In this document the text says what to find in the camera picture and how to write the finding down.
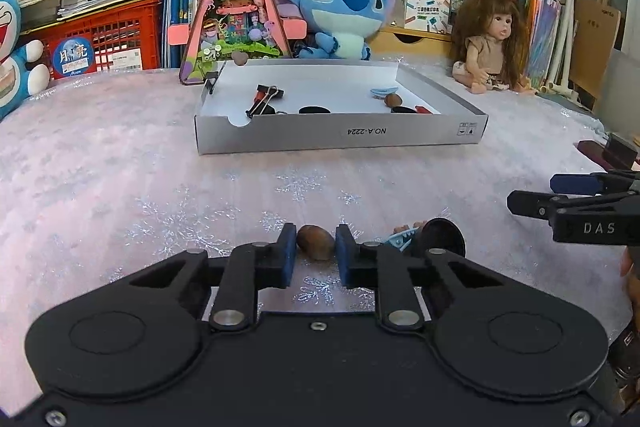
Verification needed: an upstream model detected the blue hair clip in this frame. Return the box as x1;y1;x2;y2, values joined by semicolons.
370;87;398;98
383;221;426;256

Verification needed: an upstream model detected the brown nut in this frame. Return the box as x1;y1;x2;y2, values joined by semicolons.
384;93;402;108
296;225;335;262

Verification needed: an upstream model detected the black round cap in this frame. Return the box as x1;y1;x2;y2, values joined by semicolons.
416;218;466;257

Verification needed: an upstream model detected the black binder clip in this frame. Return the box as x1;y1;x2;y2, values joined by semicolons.
245;98;282;119

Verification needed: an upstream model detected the red marker cap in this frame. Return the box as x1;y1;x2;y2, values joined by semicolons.
414;105;433;115

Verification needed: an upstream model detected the black round lid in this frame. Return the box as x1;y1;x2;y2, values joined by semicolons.
298;105;331;115

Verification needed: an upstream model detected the black round puck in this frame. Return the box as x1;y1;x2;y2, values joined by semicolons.
390;106;416;114

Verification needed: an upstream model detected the red small clip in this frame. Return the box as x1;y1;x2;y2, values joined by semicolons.
254;84;284;102

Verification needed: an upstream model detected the red smartphone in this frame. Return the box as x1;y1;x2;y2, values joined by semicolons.
576;140;639;171

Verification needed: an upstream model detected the black phone stand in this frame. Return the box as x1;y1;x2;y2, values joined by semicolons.
603;133;638;170

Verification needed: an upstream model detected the white pipe stand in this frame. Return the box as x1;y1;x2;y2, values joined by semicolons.
542;0;578;102

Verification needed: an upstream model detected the shallow white cardboard box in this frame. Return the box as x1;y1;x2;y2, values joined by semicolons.
194;58;488;155

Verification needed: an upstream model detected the black clip on box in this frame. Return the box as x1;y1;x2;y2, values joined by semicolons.
204;62;227;95

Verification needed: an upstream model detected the brown haired baby doll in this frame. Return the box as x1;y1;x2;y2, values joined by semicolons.
451;0;533;94

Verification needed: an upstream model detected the wooden drawer box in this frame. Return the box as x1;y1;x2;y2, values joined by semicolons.
368;26;452;57

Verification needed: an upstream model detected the pink triangular diorama house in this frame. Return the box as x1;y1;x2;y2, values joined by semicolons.
168;0;307;86

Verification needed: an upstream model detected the blue Stitch plush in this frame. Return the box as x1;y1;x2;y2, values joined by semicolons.
286;0;395;61

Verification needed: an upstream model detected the red plastic crate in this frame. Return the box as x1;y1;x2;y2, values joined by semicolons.
18;0;163;81

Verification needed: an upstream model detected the white colourful carton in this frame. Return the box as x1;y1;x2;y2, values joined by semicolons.
392;0;451;35

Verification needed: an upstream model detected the Doraemon plush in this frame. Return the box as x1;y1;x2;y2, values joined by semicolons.
0;0;50;118

